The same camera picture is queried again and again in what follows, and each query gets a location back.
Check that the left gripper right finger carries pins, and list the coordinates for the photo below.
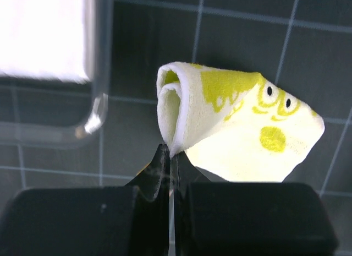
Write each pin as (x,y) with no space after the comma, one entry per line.
(225,218)

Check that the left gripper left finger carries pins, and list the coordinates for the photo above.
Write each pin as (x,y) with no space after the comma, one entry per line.
(125,220)

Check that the yellow patterned towel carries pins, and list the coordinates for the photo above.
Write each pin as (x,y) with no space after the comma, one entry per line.
(237,125)

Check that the white pink towel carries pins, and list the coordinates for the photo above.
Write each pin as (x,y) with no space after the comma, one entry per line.
(47,39)

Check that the clear plastic bin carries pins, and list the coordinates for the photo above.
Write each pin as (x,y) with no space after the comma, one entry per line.
(42,112)

